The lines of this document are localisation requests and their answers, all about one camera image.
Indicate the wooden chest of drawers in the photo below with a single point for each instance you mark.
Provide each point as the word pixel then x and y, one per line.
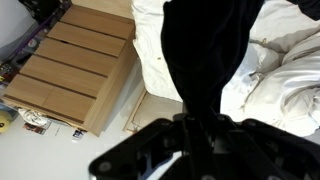
pixel 78 70

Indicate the white rumpled duvet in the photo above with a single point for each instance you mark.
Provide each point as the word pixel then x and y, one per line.
pixel 278 82

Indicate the white bed mattress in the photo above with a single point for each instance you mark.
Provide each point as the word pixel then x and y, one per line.
pixel 148 17

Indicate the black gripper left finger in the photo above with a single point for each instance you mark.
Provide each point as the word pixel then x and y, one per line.
pixel 140 155

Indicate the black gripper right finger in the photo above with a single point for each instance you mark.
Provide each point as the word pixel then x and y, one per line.
pixel 268 153

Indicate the black sweater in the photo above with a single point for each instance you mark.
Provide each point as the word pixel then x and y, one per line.
pixel 204 42

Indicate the bee plush toy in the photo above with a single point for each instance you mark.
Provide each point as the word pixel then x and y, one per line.
pixel 5 121

